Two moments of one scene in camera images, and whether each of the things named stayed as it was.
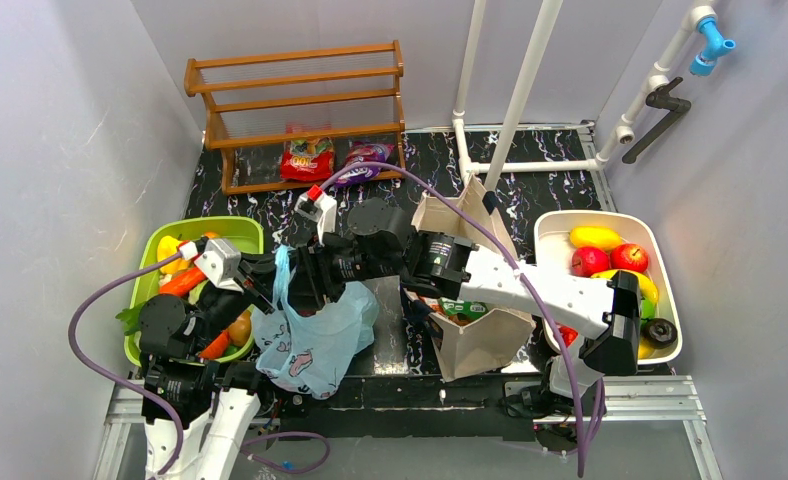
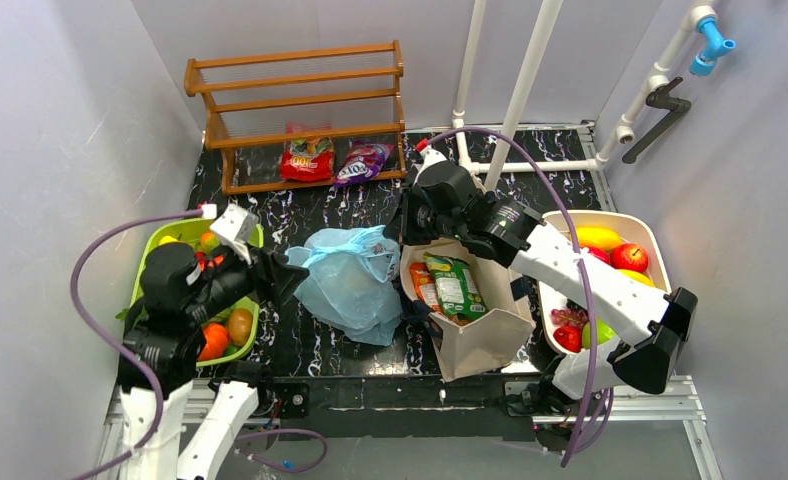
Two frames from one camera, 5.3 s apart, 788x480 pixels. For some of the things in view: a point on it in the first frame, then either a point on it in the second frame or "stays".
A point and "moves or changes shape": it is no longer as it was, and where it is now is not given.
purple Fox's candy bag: [362, 152] stays
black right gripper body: [307, 278] → [414, 216]
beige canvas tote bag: [489, 341] stays
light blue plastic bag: [302, 352] moves or changes shape
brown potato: [240, 330] stays
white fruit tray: [553, 249] stays
